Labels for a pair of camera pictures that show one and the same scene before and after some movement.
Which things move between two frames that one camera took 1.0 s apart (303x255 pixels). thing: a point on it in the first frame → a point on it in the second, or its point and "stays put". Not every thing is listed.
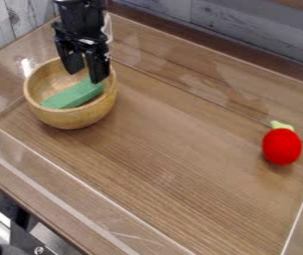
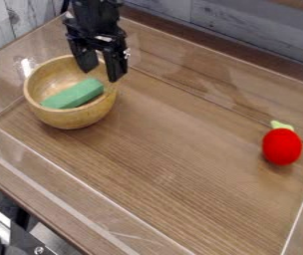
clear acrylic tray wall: x=94 y=223 stays put
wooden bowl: x=46 y=80 stays put
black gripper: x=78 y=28 → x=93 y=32
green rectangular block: x=74 y=95 stays put
